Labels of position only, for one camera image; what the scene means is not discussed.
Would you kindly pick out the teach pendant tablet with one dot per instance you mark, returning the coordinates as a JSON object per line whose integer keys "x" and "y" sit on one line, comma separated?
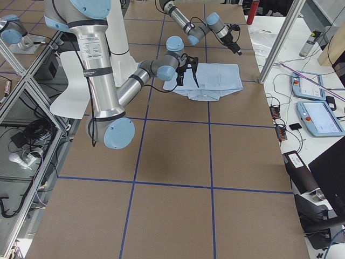
{"x": 303, "y": 88}
{"x": 319, "y": 119}

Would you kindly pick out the lower teach pendant tablet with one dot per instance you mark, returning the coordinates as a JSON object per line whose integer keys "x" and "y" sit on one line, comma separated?
{"x": 319, "y": 119}

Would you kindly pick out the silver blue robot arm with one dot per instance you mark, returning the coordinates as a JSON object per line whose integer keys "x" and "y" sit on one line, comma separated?
{"x": 113, "y": 78}
{"x": 196, "y": 29}

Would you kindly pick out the light blue button-up shirt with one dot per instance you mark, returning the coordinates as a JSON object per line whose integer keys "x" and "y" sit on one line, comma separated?
{"x": 214, "y": 81}

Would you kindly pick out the red water bottle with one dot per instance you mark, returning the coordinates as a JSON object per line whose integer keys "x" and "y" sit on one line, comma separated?
{"x": 252, "y": 12}

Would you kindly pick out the orange circuit board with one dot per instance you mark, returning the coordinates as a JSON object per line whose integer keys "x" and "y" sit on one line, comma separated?
{"x": 281, "y": 132}
{"x": 275, "y": 111}

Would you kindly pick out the orange circuit board lower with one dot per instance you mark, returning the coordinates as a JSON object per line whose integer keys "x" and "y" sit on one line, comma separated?
{"x": 281, "y": 132}

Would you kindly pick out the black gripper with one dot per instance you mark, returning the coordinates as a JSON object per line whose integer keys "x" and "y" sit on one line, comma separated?
{"x": 230, "y": 41}
{"x": 181, "y": 70}

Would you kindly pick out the orange circuit board upper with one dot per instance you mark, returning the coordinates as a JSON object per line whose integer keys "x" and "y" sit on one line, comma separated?
{"x": 275, "y": 111}

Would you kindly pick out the clear bottle green cap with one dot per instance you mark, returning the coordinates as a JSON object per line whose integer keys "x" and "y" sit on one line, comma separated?
{"x": 312, "y": 39}

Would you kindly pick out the black monitor on stand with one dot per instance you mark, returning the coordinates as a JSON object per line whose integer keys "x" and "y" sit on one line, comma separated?
{"x": 328, "y": 171}

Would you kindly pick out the purple rod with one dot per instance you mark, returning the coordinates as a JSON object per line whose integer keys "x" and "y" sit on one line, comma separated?
{"x": 311, "y": 81}

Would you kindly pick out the aluminium frame post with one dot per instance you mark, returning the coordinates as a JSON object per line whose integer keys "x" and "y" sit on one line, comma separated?
{"x": 282, "y": 36}

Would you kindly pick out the aluminium frame rail left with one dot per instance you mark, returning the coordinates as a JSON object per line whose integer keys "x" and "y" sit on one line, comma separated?
{"x": 26, "y": 103}

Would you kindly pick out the third grey blue robot arm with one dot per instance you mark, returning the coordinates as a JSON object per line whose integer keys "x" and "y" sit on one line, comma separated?
{"x": 14, "y": 33}

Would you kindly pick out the wooden board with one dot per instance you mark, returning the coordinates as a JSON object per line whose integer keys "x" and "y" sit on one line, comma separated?
{"x": 334, "y": 48}

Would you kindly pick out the black cylindrical device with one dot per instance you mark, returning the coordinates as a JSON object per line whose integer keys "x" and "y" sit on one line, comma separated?
{"x": 301, "y": 176}

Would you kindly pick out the upper teach pendant tablet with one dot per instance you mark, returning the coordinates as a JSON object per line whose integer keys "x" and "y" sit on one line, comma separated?
{"x": 303, "y": 88}

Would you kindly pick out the white power strip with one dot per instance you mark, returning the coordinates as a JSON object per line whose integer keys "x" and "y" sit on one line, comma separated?
{"x": 26, "y": 161}

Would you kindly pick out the small black square pad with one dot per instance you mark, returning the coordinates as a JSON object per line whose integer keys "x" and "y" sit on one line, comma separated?
{"x": 295, "y": 127}

